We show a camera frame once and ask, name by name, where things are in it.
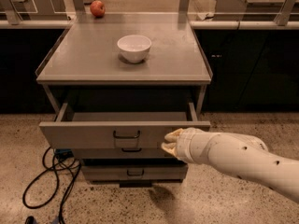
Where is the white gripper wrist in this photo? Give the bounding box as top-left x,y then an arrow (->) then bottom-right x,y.
161,128 -> 218,164

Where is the black floor cable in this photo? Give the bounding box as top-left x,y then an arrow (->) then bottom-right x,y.
21,147 -> 82,224

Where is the grey bottom drawer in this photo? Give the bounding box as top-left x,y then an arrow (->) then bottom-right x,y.
82,164 -> 188,181

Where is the grey metal drawer cabinet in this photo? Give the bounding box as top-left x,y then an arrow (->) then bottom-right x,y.
37,13 -> 211,186

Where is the white counter rail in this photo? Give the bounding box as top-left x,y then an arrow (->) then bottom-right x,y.
0,21 -> 299,30

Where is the grey top drawer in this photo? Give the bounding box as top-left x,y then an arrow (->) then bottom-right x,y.
39,104 -> 210,149

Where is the white ceramic bowl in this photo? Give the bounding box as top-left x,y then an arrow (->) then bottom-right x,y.
117,35 -> 151,63

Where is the black shoe tip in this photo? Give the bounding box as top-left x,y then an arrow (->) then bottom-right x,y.
24,216 -> 37,224

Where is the steel background table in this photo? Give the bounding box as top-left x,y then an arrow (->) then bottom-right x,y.
214,0 -> 285,21

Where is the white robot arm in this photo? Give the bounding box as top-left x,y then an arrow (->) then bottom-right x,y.
161,128 -> 299,203

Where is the red apple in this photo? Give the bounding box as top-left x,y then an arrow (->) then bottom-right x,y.
90,0 -> 106,18

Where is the blue power adapter box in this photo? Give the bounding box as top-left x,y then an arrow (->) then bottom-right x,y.
54,149 -> 73,159

